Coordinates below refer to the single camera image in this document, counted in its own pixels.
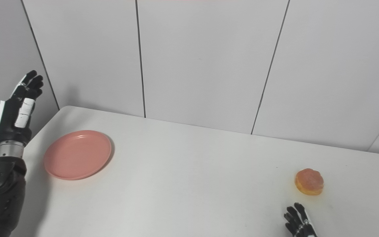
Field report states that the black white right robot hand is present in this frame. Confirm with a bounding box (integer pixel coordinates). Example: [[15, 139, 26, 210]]
[[284, 202, 318, 237]]

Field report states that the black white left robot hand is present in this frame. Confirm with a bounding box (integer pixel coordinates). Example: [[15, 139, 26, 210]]
[[0, 70, 44, 146]]

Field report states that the orange cream puff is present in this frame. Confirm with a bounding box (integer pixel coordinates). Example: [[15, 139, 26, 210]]
[[295, 168, 324, 196]]

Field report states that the pink round plate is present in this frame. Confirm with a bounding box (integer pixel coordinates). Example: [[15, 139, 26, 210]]
[[43, 130, 112, 180]]

